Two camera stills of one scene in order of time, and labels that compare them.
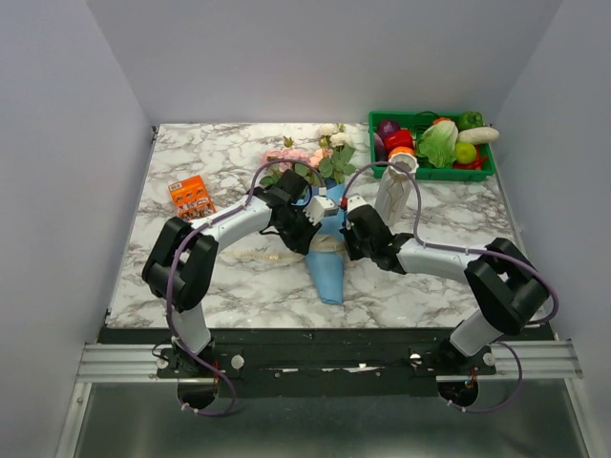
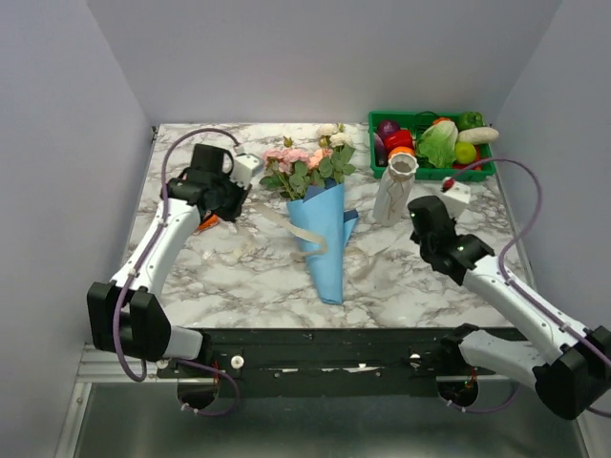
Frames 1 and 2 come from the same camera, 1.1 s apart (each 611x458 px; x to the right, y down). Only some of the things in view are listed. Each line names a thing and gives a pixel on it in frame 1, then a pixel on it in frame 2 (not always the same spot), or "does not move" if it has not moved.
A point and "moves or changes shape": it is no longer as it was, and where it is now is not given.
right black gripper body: x=355 y=248 → x=423 y=248
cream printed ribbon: x=320 y=243 moves or changes shape
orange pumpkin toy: x=401 y=149 does not move
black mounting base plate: x=317 y=362 does not move
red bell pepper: x=396 y=138 does not move
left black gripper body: x=297 y=230 → x=231 y=194
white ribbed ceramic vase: x=393 y=194 does not move
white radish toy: x=478 y=135 does not move
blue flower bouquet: x=329 y=162 does not move
